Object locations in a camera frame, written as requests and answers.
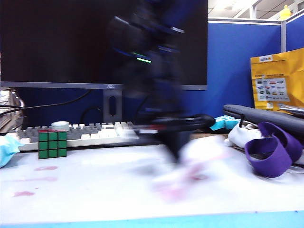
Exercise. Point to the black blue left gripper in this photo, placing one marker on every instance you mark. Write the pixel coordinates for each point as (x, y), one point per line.
(166, 123)

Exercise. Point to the white wet wipe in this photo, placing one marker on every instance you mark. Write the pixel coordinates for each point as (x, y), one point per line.
(190, 173)

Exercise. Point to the black blue left robot arm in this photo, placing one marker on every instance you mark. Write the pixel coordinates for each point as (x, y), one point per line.
(154, 71)

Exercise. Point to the light blue wet wipes pack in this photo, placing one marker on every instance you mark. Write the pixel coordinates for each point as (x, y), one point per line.
(8, 149)

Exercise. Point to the teal printed packet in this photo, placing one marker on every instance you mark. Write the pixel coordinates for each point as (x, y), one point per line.
(224, 122)

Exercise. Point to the white tote bag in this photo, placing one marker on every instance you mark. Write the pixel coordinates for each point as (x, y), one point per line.
(242, 136)

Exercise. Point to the grey monitor stand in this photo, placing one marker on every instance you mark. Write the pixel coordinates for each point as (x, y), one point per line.
(112, 104)

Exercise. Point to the white grey mechanical keyboard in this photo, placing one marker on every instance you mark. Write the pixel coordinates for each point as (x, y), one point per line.
(95, 134)

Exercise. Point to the grey fabric laptop sleeve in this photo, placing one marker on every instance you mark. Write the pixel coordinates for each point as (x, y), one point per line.
(268, 116)

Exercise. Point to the yellow paper bag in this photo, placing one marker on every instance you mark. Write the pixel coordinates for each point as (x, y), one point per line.
(273, 78)

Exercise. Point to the translucent tape roll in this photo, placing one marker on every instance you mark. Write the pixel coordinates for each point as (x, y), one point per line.
(60, 126)

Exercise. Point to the papers in clear plastic sleeve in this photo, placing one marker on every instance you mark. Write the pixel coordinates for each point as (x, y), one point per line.
(293, 108)

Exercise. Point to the Rubik's cube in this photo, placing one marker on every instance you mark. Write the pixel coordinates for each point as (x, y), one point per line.
(52, 145)

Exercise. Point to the black computer monitor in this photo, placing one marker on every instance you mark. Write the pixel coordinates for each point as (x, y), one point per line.
(59, 40)

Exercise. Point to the silver metallic trophy figurine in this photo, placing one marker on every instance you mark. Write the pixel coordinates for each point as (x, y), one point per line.
(14, 99)

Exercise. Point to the yellow rubber duck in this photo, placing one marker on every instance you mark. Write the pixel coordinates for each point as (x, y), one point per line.
(285, 12)

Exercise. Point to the grey partition post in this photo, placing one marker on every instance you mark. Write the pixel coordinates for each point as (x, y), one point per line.
(283, 35)

